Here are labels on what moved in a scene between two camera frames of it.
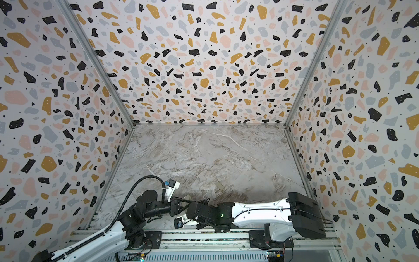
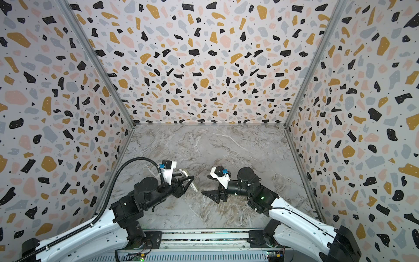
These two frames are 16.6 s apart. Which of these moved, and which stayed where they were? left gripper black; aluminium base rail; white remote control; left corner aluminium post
Moved: white remote control; left gripper black
Stayed: left corner aluminium post; aluminium base rail
